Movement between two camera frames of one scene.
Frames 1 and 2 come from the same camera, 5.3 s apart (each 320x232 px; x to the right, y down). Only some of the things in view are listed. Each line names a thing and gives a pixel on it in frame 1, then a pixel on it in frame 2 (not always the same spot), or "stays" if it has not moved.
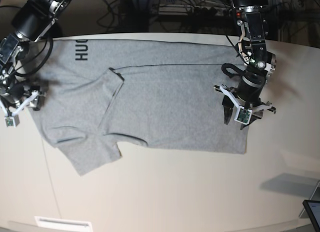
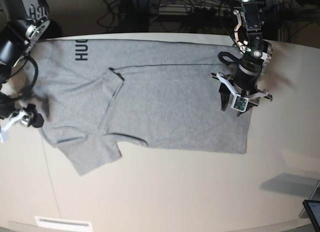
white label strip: [64, 223] stays
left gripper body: [34, 97] to [26, 115]
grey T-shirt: [104, 95] stays
